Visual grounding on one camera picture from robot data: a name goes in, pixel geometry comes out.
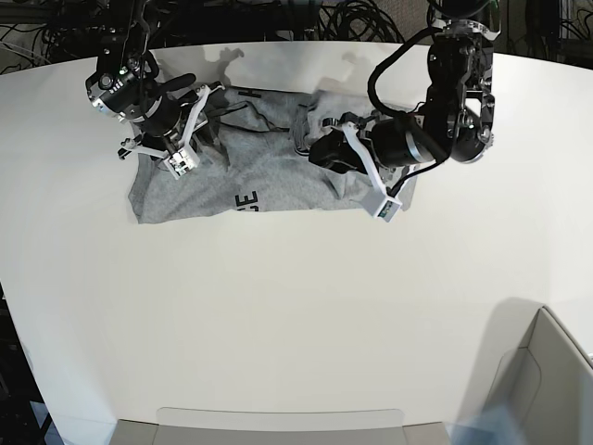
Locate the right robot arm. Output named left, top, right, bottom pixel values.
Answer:
left=85, top=1, right=225, bottom=169

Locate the grey bin at bottom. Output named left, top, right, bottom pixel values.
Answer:
left=110, top=407, right=451, bottom=444

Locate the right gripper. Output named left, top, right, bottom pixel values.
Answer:
left=118, top=83, right=245, bottom=159

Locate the grey bin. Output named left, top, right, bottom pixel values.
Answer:
left=450, top=307, right=592, bottom=444
left=110, top=407, right=451, bottom=444

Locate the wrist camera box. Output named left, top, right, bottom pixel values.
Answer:
left=164, top=146, right=200, bottom=180
left=360, top=190, right=402, bottom=223

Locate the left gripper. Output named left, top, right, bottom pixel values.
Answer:
left=308, top=113, right=445, bottom=174

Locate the grey bin at right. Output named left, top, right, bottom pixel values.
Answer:
left=450, top=307, right=592, bottom=444

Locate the grey T-shirt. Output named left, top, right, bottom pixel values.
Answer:
left=127, top=85, right=416, bottom=226

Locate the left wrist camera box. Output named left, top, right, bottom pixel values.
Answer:
left=360, top=190, right=402, bottom=223

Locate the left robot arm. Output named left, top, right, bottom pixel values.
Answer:
left=308, top=1, right=500, bottom=197

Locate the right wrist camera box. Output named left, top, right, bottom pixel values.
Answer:
left=164, top=146, right=200, bottom=180

